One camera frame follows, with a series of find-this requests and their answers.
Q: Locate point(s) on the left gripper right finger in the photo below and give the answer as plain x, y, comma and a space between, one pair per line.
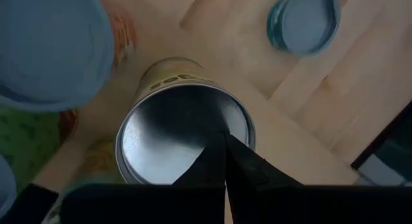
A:
248, 166

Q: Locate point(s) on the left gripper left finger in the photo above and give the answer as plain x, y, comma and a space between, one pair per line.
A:
209, 166

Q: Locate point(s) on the tall blue yellow corn can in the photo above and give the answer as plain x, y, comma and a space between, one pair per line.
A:
161, 146

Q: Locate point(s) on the short teal can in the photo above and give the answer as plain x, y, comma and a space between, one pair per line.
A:
305, 21

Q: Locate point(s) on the pink mixed fruit can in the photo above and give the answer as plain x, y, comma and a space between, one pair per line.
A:
51, 47

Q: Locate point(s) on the light wooden shelf board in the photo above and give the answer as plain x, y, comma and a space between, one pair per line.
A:
289, 146

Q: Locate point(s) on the black metal shelf frame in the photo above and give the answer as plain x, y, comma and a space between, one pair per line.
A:
380, 136

